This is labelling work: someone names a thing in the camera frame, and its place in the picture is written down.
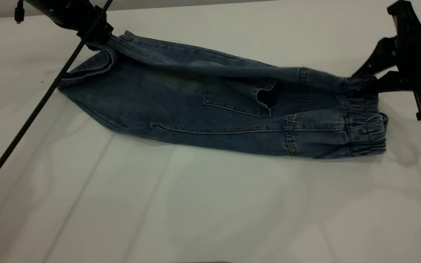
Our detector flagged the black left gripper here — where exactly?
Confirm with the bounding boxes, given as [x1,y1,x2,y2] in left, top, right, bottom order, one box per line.
[26,0,114,42]

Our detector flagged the blue denim jeans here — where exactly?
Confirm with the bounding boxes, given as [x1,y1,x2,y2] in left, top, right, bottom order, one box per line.
[58,31,389,159]

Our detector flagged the black cable with USB plug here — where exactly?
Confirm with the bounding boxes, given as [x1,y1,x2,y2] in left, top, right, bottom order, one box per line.
[15,0,25,24]

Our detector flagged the black braided cable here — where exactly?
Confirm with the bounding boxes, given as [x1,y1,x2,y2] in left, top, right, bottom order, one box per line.
[0,0,113,200]

